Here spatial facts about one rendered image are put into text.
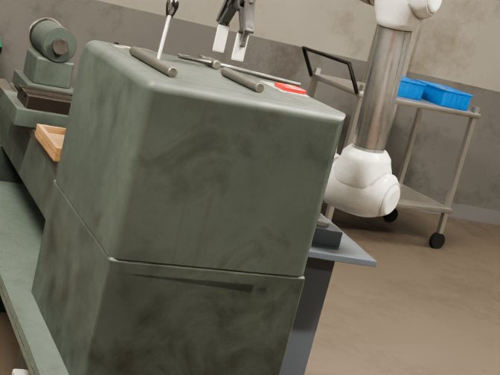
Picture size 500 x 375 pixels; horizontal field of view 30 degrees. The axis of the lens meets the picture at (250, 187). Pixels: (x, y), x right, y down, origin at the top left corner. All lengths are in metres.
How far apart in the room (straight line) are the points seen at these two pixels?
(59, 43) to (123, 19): 3.20
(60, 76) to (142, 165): 1.80
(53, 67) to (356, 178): 1.40
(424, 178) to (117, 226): 5.96
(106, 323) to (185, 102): 0.51
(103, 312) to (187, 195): 0.31
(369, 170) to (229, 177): 0.88
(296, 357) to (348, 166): 0.67
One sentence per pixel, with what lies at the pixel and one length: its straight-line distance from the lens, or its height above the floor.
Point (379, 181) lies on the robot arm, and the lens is 2.83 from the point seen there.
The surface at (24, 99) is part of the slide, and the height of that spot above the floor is 0.95.
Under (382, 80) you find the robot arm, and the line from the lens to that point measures 2.80.
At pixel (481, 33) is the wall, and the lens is 7.78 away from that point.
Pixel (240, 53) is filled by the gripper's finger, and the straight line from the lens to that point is 2.36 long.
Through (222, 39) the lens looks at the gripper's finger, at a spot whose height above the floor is 1.33.
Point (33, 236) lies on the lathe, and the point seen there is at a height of 0.54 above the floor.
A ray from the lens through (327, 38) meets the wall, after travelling 7.24.
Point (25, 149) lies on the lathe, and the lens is 3.19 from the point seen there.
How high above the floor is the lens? 1.49
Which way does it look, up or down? 12 degrees down
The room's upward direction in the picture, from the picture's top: 14 degrees clockwise
